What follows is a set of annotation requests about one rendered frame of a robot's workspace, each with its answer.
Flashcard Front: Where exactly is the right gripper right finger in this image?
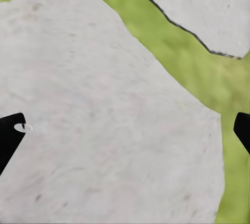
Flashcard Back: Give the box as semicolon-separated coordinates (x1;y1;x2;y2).
233;112;250;154

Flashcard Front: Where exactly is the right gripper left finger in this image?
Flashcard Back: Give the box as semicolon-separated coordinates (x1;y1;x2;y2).
0;113;33;175

